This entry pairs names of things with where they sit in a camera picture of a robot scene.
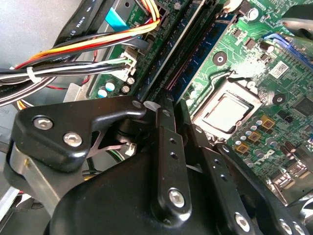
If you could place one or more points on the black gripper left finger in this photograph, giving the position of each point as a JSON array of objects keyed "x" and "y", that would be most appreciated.
[{"x": 73, "y": 115}]

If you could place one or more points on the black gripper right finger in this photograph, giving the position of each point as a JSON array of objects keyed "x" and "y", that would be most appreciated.
[{"x": 212, "y": 156}]

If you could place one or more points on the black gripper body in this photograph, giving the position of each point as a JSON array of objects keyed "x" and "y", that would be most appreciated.
[{"x": 110, "y": 200}]

